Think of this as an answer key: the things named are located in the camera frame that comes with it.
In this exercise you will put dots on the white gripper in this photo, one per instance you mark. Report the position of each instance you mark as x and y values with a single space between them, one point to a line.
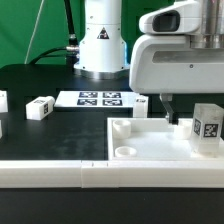
166 64

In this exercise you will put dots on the white square tabletop part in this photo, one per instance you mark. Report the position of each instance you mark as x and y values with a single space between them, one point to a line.
154 139

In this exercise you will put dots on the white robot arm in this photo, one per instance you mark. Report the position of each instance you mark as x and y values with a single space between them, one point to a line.
103 51

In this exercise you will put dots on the white marker plate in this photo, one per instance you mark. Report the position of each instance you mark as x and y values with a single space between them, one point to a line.
95 99

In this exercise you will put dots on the white front obstacle bar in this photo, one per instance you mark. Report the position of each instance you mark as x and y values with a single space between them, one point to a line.
111 174

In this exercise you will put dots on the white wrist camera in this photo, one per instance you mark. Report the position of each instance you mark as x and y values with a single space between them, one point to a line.
182 17

